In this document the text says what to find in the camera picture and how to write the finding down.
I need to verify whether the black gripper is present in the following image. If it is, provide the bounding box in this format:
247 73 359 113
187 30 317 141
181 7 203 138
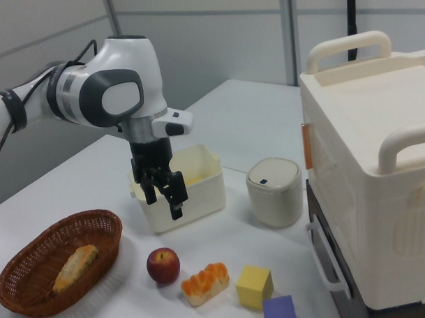
126 135 191 222

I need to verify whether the purple foam cube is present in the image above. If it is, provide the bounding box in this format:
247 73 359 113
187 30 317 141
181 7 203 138
262 294 300 318

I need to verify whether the small cream lidded trash can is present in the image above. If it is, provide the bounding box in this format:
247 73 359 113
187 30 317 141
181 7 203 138
244 156 304 229

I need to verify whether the large cream container with handles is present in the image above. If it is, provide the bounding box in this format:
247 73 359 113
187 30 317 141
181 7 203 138
290 27 425 318

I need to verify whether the orange glazed bread loaf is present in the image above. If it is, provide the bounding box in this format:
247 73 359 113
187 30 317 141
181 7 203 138
179 261 231 308

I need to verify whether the white bar handle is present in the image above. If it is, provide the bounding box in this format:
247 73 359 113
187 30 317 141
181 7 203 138
304 222 355 299

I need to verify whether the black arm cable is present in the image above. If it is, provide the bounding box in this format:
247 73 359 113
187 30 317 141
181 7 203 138
0 35 100 162

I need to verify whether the brown wicker basket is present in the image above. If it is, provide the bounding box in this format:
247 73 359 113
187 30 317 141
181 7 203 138
0 205 124 316

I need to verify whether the long seeded bread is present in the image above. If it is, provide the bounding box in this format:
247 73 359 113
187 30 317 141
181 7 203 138
52 243 100 296

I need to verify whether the cream plastic open bin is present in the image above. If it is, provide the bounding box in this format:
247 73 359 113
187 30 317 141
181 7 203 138
126 142 229 237

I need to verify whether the yellow foam cube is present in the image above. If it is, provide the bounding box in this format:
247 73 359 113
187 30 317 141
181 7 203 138
234 264 275 312

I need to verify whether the black pole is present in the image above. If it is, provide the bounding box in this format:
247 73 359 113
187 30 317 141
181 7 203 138
343 0 361 62

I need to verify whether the red apple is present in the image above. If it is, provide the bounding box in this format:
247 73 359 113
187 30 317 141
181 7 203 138
145 247 181 285

